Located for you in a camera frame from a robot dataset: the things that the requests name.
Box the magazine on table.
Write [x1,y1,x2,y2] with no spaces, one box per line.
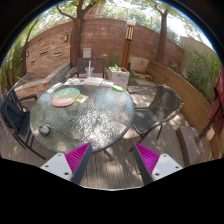
[64,78,85,85]

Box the dark wooden bench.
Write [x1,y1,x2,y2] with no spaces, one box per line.
[76,58,106,78]

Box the black wicker chair right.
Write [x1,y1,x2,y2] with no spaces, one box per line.
[132,84,181,143]

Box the open white book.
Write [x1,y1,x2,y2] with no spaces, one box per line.
[84,77,103,86]

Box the white remote control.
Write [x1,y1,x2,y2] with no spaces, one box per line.
[46,82,63,93]

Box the tree trunk left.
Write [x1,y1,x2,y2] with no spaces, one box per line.
[56,0,97,67]

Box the tall wooden lamp post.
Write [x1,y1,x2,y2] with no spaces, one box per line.
[121,20,136,68]

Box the clear plastic cup with straw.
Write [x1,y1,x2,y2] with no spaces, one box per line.
[85,63,94,77]

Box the yellow sticky note pad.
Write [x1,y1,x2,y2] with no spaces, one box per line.
[76,94,88,103]

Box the tree trunk right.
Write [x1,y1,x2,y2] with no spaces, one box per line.
[149,0,171,63]

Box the tree trunk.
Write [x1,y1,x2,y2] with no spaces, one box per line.
[56,0,97,67]
[149,0,171,63]

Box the black metal chair left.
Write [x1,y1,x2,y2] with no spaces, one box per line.
[0,88,45,159]

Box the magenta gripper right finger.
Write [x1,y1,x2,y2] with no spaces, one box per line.
[133,143,182,185]

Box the white square planter box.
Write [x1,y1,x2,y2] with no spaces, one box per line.
[108,67,130,89]

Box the round glass patio table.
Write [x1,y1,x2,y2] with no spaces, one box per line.
[30,85,135,153]

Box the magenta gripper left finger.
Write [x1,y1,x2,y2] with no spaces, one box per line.
[41,143,92,185]

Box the red cloth at right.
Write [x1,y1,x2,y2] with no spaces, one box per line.
[209,67,224,134]

